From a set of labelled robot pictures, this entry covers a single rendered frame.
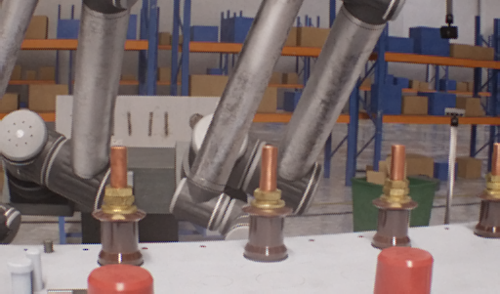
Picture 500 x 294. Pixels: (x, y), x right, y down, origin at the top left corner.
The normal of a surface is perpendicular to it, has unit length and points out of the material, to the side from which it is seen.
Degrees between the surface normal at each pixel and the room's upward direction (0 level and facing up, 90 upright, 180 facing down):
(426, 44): 90
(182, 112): 90
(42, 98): 90
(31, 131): 60
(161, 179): 90
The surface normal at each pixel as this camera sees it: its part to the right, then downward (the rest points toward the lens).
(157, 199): 0.16, 0.10
